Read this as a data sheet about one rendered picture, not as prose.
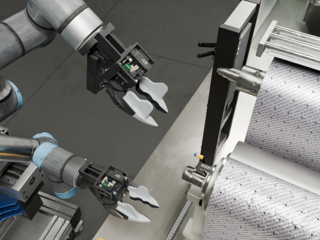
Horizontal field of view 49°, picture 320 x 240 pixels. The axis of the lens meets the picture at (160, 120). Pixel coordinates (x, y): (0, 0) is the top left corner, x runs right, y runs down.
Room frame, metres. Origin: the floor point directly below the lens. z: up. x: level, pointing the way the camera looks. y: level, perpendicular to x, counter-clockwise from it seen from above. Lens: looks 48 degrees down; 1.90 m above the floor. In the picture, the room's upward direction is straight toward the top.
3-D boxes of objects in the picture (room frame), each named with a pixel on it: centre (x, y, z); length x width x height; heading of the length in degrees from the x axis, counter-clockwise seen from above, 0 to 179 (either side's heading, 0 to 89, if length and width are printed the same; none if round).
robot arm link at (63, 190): (0.57, 0.29, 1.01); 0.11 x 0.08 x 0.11; 34
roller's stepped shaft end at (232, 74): (0.66, -0.17, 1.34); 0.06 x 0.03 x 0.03; 61
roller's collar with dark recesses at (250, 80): (0.63, -0.22, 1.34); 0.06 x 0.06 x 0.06; 61
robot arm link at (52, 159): (0.55, 0.29, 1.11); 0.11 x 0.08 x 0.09; 61
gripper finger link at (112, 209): (0.43, 0.11, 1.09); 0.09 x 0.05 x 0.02; 52
